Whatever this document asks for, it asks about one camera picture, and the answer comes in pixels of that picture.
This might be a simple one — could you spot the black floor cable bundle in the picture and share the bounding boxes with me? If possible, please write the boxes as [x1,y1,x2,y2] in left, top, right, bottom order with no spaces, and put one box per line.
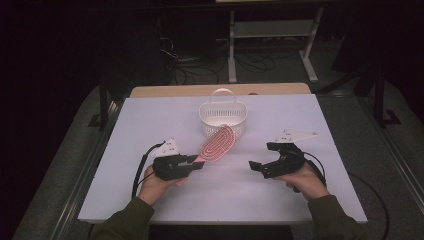
[159,35,278,85]

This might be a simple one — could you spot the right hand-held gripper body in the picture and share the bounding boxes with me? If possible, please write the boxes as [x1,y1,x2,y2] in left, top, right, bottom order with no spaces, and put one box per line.
[262,130,318,180]

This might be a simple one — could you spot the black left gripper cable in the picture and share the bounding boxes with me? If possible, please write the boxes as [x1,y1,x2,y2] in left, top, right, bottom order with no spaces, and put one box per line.
[131,141,167,198]

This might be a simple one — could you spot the white plastic basket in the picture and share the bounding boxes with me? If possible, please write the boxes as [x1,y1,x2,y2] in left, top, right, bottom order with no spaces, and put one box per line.
[198,87,249,140]

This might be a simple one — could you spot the white metal table frame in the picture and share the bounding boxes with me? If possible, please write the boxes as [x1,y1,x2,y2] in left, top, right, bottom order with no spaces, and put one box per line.
[227,7,325,84]

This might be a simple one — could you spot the person's right hand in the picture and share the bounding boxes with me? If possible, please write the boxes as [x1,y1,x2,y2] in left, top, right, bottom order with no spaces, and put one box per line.
[273,162,331,202]

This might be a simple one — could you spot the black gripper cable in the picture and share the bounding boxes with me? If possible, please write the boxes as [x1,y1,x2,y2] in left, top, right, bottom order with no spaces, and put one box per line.
[301,151,328,188]
[131,141,167,198]

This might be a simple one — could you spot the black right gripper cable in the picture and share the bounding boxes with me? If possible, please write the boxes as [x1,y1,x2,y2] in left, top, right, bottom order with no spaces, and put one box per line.
[301,151,328,188]

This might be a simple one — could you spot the black metal stand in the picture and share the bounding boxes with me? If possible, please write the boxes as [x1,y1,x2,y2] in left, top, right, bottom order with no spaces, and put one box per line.
[372,64,402,128]

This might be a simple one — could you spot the pink hairbrush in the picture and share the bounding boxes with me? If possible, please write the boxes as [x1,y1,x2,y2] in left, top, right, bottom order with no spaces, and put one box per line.
[192,124,237,165]

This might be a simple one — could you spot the person's left hand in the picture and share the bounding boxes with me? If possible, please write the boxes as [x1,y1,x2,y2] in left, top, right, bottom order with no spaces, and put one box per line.
[137,164,188,207]

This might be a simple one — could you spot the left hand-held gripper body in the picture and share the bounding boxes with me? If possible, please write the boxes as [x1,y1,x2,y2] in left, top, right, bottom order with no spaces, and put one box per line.
[151,138,195,182]

